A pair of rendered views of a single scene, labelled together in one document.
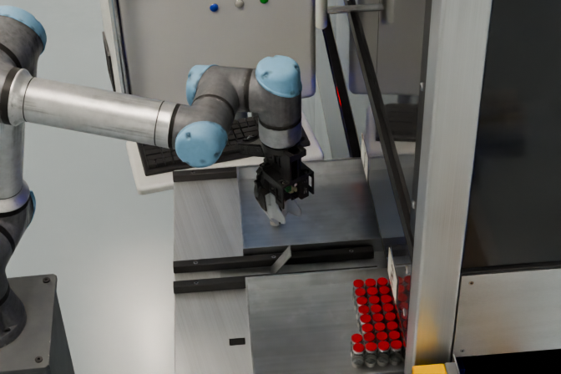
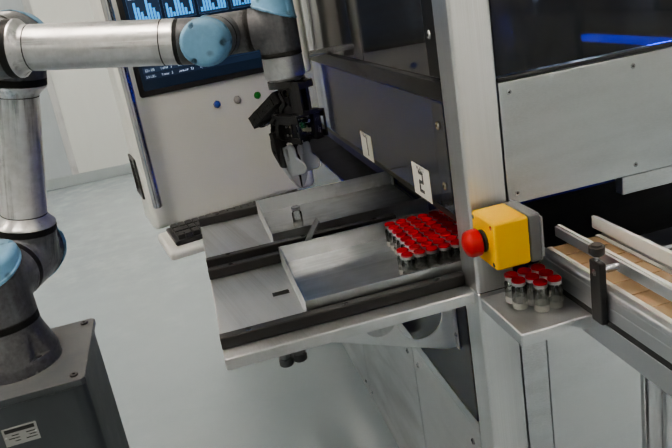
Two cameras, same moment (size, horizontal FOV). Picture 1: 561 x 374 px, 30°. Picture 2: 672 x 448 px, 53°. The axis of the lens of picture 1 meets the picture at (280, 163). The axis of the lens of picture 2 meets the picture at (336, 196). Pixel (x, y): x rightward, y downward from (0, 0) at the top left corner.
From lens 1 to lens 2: 1.00 m
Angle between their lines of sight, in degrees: 22
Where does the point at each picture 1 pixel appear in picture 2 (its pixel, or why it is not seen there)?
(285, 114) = (285, 37)
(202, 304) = (240, 279)
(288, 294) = (324, 256)
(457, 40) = not seen: outside the picture
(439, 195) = not seen: outside the picture
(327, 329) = (370, 266)
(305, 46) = not seen: hidden behind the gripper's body
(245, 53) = (249, 146)
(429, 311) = (474, 138)
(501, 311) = (546, 131)
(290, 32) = not seen: hidden behind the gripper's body
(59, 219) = (121, 392)
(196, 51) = (208, 146)
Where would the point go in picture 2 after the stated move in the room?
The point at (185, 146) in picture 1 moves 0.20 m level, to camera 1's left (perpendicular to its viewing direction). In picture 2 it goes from (189, 38) to (58, 61)
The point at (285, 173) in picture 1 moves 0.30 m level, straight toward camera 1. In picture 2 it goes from (297, 106) to (323, 137)
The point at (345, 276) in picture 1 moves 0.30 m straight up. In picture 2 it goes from (374, 231) to (351, 81)
